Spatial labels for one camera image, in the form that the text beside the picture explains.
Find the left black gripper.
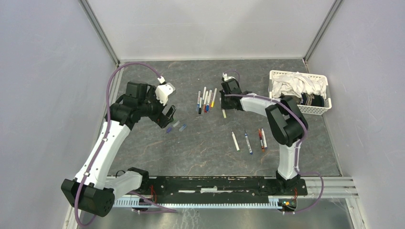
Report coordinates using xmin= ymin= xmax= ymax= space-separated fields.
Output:
xmin=138 ymin=86 xmax=176 ymax=128

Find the white pen blue cap barcode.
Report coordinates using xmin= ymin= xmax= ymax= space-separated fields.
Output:
xmin=244 ymin=130 xmax=253 ymax=155

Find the red pen orange cap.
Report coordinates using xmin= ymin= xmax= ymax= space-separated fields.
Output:
xmin=258 ymin=129 xmax=265 ymax=152

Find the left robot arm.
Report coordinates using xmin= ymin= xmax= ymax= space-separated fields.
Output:
xmin=61 ymin=82 xmax=176 ymax=217

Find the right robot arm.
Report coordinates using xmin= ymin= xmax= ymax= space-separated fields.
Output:
xmin=220 ymin=76 xmax=308 ymax=195

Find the white marker blue cap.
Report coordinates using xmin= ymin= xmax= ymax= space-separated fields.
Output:
xmin=206 ymin=90 xmax=213 ymax=112

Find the white marker upper left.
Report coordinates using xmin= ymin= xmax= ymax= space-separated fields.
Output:
xmin=202 ymin=86 xmax=207 ymax=104

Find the white marker brown cap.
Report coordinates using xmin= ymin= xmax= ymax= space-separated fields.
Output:
xmin=202 ymin=91 xmax=209 ymax=113

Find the white cloth in basket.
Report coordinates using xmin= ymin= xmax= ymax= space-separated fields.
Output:
xmin=269 ymin=70 xmax=328 ymax=98

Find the dark cloth in basket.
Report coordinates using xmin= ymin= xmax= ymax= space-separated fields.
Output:
xmin=298 ymin=93 xmax=325 ymax=107

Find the white plastic basket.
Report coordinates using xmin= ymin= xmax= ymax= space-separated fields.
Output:
xmin=268 ymin=70 xmax=332 ymax=115

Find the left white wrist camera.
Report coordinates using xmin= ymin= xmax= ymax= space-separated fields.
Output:
xmin=155 ymin=76 xmax=176 ymax=105

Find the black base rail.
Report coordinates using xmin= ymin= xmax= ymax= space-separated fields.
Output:
xmin=135 ymin=176 xmax=308 ymax=204

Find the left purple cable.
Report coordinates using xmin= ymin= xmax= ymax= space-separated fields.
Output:
xmin=74 ymin=62 xmax=178 ymax=228

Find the white cable comb strip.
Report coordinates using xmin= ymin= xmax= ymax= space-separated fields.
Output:
xmin=113 ymin=196 xmax=282 ymax=209

